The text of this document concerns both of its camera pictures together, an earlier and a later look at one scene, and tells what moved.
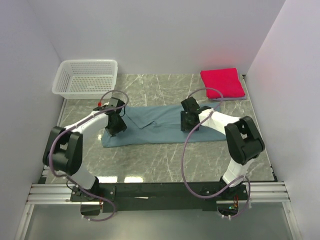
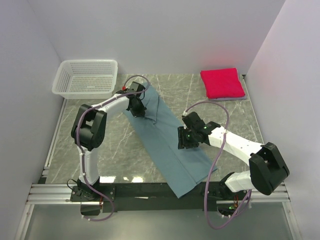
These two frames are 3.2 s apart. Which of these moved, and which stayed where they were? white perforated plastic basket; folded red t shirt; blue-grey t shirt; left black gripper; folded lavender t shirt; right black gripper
Moved: blue-grey t shirt; left black gripper; right black gripper
Stayed: folded red t shirt; folded lavender t shirt; white perforated plastic basket
